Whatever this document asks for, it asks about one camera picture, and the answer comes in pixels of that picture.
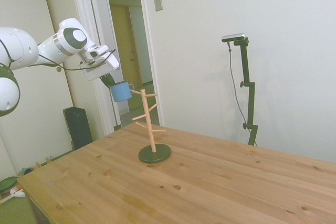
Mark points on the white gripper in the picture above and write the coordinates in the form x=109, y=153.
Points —
x=99, y=68

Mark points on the blue enamel mug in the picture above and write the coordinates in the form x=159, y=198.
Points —
x=119, y=93

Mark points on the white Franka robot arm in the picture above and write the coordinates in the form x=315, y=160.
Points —
x=15, y=48

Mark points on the wooden mug tree black base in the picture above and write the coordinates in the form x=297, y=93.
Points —
x=155, y=155

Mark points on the brown wooden door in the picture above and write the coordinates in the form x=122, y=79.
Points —
x=126, y=58

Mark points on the brass door knob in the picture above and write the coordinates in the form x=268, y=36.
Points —
x=59, y=69

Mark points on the white open door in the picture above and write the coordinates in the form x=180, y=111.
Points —
x=113, y=24

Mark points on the small woven basket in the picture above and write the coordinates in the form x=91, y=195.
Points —
x=21, y=173

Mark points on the white scoop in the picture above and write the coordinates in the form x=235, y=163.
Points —
x=19, y=193

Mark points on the green plate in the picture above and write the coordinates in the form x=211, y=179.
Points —
x=8, y=184

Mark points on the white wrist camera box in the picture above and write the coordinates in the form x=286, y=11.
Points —
x=95, y=51

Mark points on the metal wall plate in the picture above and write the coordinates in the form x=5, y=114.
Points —
x=158, y=1

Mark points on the grey camera bar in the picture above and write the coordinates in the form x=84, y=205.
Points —
x=233, y=37

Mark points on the black camera stand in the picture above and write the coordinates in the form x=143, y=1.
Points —
x=250, y=103

